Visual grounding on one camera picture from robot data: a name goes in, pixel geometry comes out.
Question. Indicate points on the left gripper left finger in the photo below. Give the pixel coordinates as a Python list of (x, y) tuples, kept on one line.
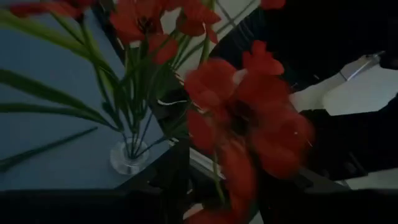
[(174, 174)]

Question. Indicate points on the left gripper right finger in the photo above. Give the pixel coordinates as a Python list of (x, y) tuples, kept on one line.
[(283, 202)]

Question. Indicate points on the clear glass vase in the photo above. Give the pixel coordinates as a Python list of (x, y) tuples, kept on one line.
[(127, 161)]

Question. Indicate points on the large red flower bunch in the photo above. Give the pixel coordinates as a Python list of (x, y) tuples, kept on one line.
[(261, 90)]

